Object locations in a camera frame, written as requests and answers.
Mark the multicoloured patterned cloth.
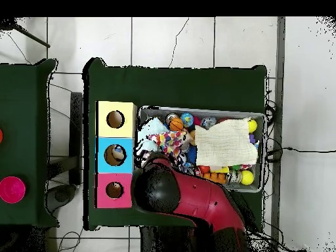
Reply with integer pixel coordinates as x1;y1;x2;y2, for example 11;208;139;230
150;130;191;158

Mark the wooden box with three holes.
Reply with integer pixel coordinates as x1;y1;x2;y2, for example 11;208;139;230
94;100;138;209

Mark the shallow clear mesh bin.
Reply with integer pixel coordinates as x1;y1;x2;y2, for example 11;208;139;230
135;106;266;194

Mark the orange toy basketball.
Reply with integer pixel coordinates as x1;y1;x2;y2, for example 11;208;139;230
169;117;184;132

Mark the mint waffle cloth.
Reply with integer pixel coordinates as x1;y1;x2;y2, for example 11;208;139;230
137;117;170;154

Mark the blue globe ball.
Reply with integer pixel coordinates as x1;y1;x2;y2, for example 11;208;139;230
180;112;195;128

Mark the cream waffle cloth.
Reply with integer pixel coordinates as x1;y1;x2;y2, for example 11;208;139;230
195;117;259;168

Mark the orange toy brick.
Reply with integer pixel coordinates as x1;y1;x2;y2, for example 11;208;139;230
201;167;228;184

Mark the crushed silver drink can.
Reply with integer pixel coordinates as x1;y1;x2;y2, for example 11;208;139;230
225;169;242;184

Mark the yellow ball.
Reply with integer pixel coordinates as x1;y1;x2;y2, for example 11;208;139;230
240;170;255;186

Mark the grey round base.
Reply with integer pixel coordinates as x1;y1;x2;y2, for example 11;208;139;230
47;183;77;213

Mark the green cloth side table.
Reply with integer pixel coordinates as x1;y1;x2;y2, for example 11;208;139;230
0;58;58;228

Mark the pink round disc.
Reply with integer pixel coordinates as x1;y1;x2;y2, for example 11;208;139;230
0;176;26;205

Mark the black stand pole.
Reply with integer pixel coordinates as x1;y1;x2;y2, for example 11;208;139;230
0;18;52;49

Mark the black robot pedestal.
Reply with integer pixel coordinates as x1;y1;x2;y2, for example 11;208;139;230
139;226;163;252

